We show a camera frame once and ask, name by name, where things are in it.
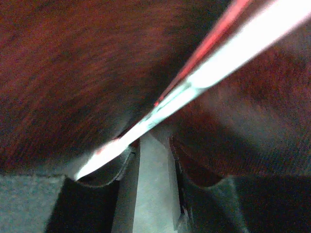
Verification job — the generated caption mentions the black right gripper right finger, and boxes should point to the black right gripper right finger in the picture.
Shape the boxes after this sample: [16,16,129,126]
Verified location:
[170,138,311,233]

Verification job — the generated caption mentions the floral table mat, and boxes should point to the floral table mat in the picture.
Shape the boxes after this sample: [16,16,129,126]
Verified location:
[72,0,311,180]

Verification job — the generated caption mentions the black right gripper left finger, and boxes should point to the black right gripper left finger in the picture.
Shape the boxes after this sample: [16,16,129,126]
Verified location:
[44,147,136,233]

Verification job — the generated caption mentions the pink racket cover bag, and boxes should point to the pink racket cover bag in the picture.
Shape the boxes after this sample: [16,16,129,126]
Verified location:
[0,0,311,176]

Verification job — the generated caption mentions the badminton racket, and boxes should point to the badminton racket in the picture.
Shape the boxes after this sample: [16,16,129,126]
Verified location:
[133,127,174,233]

